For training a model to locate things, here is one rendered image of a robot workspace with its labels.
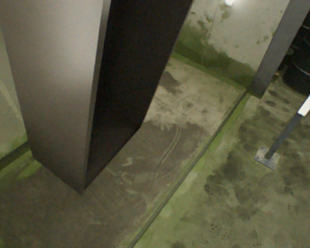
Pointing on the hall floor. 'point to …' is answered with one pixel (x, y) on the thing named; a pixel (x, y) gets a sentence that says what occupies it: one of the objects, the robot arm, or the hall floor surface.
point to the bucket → (286, 58)
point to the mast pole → (283, 135)
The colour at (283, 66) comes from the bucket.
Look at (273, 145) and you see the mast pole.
